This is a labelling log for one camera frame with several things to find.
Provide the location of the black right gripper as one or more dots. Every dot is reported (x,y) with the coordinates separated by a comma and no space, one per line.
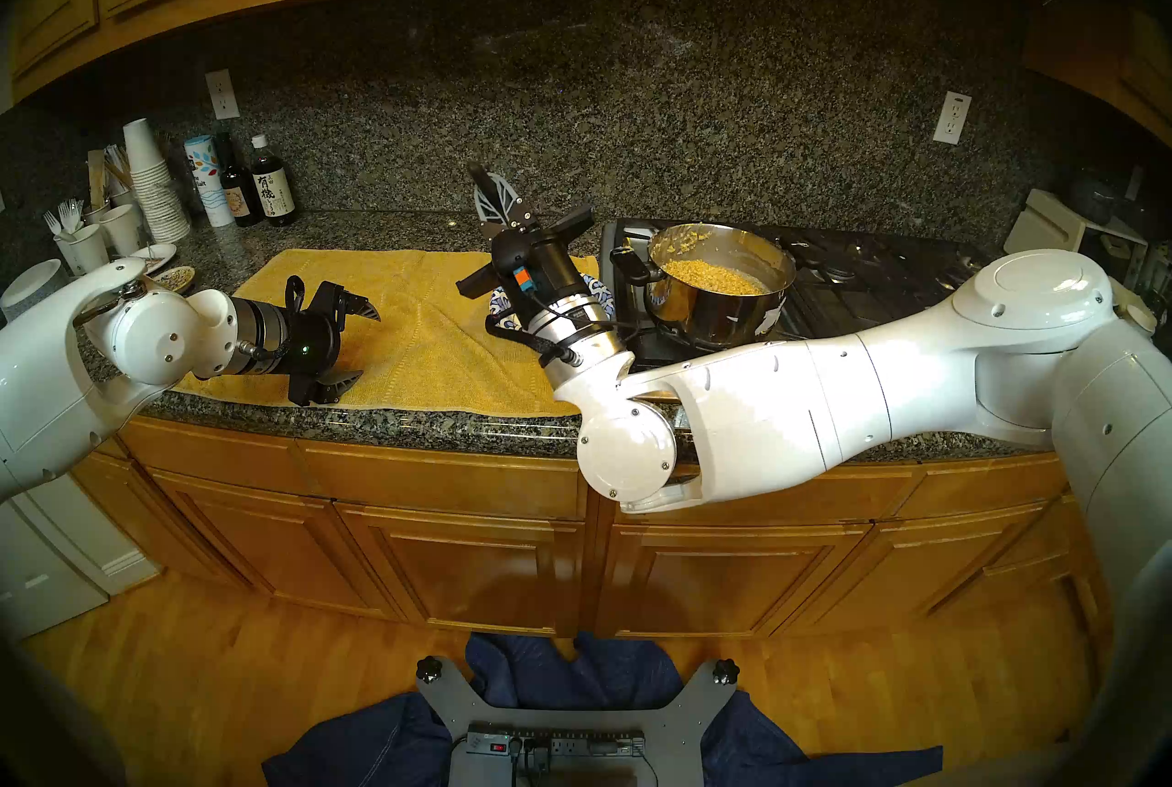
(540,259)

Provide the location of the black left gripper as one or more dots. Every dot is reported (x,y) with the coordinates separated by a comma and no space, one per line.
(307,346)

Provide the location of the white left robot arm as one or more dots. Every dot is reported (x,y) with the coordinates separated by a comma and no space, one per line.
(64,373)

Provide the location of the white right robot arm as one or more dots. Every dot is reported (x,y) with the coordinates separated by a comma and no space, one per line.
(778,410)

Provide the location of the blue patterned paper bowl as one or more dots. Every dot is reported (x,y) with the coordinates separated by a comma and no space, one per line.
(597,289)

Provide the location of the cooked oatmeal mass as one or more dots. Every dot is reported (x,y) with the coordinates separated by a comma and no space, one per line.
(714,277)

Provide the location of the plain white bowl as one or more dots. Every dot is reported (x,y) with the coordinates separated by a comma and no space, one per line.
(32,286)

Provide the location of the yellow towel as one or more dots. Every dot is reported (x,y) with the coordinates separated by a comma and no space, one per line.
(412,336)

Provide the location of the wooden drawer front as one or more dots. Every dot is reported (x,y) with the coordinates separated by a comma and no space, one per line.
(444,478)
(989,488)
(806,503)
(211,446)

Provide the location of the soy sauce bottle white label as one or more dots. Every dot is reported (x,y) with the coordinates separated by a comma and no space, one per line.
(273,192)

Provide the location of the small dark sauce bottle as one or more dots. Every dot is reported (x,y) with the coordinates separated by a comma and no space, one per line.
(240,199)

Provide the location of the white saucer red smear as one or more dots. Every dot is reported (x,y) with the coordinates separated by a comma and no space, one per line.
(160,252)

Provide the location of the white blue cylindrical canister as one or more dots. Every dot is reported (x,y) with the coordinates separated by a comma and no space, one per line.
(209,185)

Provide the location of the wooden lower cabinet door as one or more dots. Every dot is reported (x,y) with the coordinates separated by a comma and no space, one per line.
(284,547)
(723,579)
(916,565)
(476,570)

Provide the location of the stack of paper cups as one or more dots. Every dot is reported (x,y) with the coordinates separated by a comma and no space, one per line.
(160,195)

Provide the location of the stainless steel pot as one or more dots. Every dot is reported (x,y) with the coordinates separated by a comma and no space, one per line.
(714,323)

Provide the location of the paper cup holding forks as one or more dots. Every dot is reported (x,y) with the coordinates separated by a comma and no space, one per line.
(87,249)

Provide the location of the wooden stirrer sticks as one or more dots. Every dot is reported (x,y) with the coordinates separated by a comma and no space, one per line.
(96,176)

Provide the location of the white plastic fork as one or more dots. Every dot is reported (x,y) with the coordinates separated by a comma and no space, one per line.
(70,213)
(52,223)

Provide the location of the black base knob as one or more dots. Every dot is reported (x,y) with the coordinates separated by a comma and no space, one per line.
(428,669)
(725,671)

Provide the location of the white kitchen appliance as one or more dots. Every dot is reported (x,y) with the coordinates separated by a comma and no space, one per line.
(55,565)

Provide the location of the steel gas stove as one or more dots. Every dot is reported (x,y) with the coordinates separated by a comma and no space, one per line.
(870,263)

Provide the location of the dark blue cloth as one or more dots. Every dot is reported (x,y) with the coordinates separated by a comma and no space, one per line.
(540,671)

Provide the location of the grey power strip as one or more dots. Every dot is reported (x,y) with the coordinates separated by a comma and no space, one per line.
(577,742)

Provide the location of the white toaster oven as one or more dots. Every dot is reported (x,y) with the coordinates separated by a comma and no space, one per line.
(1035,222)

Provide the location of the white wall outlet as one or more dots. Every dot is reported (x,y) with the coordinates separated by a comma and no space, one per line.
(952,118)
(222,95)

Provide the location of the wooden lower cabinet frame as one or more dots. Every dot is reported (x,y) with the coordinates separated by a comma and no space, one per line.
(600,556)

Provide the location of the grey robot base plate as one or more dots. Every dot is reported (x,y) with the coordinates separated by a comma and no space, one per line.
(687,721)

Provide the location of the wooden corner wall cabinet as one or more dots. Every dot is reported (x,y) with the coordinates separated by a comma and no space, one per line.
(1144,62)

